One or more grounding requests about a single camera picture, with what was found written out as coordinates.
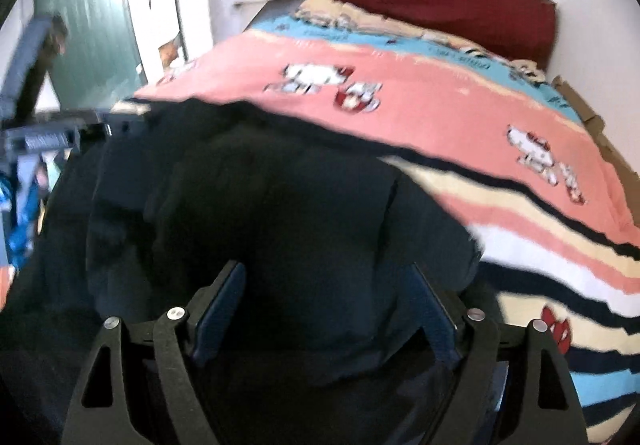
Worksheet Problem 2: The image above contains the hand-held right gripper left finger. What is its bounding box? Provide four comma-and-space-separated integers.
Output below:
62, 260, 247, 445

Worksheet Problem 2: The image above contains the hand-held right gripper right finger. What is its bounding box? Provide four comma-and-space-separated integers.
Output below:
410, 264, 590, 445

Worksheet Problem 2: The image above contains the dark green door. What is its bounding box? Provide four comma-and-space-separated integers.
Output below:
32, 0, 146, 111

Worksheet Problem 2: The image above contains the black hooded puffer jacket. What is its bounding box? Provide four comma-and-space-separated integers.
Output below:
0, 98, 483, 445

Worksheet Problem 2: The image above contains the striped cartoon cat printed blanket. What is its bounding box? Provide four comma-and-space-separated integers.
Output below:
112, 0, 640, 445

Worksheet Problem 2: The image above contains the dark red bed headboard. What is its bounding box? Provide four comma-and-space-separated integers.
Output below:
314, 0, 558, 71

